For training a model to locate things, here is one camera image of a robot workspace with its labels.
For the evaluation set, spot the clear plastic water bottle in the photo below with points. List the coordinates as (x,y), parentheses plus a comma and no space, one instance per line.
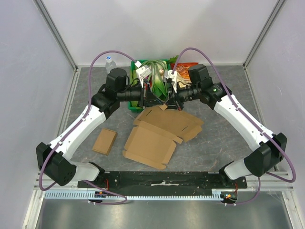
(110,64)

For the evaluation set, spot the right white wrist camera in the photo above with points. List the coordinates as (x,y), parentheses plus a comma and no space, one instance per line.
(170,76)

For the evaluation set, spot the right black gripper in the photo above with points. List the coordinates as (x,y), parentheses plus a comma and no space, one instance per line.
(172,97)

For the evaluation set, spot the right aluminium frame post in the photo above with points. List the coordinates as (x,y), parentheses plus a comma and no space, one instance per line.
(264,31)

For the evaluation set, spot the grey slotted cable duct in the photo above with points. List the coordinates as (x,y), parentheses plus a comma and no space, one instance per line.
(93,195)

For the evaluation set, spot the left aluminium frame post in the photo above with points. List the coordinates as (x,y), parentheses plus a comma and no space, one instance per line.
(55,32)

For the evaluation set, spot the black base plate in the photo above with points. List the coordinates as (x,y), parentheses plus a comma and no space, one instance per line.
(140,183)

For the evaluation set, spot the orange beige snack bag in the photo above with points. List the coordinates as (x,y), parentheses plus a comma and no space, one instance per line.
(182,69)

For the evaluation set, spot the green bok choy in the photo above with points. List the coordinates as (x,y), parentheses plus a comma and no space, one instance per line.
(159,89)

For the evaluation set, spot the small brown cardboard box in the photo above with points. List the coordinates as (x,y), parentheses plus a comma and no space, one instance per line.
(105,141)

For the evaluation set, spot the brown cardboard sheet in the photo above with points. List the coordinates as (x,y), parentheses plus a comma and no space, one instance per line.
(156,133)

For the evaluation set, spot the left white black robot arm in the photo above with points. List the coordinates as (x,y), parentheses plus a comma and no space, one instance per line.
(54,158)

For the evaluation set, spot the green plastic crate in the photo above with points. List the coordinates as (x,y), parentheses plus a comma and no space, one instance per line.
(134,105)

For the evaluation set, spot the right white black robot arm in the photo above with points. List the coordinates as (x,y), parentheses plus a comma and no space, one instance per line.
(267,148)

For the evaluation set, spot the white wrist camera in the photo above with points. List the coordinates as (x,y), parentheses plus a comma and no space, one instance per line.
(170,76)
(142,71)

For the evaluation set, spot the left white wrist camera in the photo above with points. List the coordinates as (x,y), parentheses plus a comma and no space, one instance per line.
(142,71)

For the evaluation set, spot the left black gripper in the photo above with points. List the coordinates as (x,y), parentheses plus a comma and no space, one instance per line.
(147,98)

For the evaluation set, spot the aluminium frame post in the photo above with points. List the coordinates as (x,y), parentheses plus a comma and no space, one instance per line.
(55,32)
(264,31)

